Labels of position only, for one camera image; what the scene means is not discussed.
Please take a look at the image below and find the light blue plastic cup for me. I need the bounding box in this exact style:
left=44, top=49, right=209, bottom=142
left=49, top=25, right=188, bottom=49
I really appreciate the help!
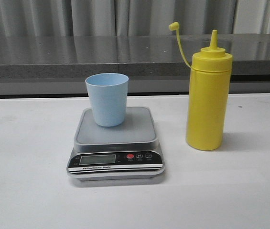
left=85, top=73, right=129, bottom=127

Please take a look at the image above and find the yellow squeeze bottle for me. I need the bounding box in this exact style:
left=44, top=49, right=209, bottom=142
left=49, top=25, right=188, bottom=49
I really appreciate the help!
left=169, top=22, right=233, bottom=151

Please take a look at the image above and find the silver electronic kitchen scale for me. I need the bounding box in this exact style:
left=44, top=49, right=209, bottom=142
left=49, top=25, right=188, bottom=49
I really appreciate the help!
left=66, top=106, right=165, bottom=181

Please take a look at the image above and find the grey pleated curtain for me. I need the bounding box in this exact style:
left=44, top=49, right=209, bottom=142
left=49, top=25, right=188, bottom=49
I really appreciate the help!
left=0, top=0, right=270, bottom=37

